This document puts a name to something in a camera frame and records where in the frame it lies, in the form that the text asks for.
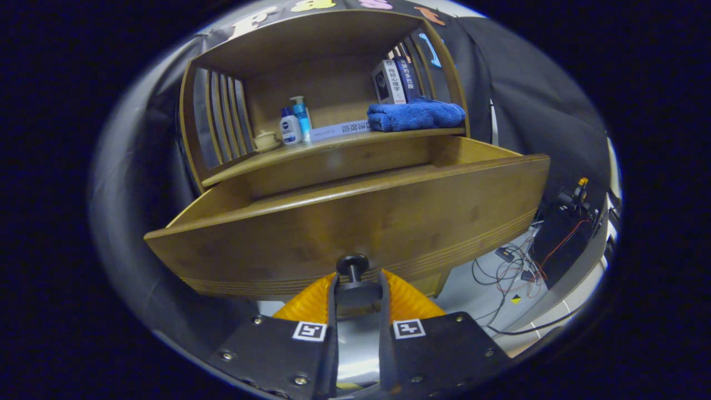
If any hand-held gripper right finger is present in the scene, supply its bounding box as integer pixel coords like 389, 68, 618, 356
379, 269, 513, 398

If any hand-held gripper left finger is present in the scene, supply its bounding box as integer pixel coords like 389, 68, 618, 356
207, 271, 341, 399

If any wooden drawer with black knob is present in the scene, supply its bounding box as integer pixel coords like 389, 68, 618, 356
143, 136, 550, 312

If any wooden countertop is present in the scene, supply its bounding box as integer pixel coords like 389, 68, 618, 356
201, 127, 466, 188

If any wooden cabinet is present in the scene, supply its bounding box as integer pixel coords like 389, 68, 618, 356
178, 8, 472, 299

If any black equipment stand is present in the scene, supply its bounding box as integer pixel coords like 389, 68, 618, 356
533, 206, 606, 289

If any flat white book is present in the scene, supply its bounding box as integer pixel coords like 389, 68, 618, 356
309, 119, 372, 142

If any cream lidded teacup with saucer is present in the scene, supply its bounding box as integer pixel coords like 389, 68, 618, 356
253, 129, 281, 153

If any white lotion bottle blue cap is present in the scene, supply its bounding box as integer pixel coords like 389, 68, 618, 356
279, 107, 303, 146

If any blue pump bottle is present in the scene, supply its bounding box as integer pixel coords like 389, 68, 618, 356
290, 96, 312, 142

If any folded blue towel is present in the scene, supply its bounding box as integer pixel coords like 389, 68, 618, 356
367, 96, 466, 133

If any black and orange device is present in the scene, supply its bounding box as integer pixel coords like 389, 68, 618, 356
555, 177, 592, 214

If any upright grey book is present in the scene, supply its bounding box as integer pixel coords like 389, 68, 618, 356
371, 59, 407, 105

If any upright dark blue book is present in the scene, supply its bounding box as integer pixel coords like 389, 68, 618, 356
393, 56, 423, 103

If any bundle of floor cables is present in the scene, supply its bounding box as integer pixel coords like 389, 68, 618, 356
471, 219, 590, 337

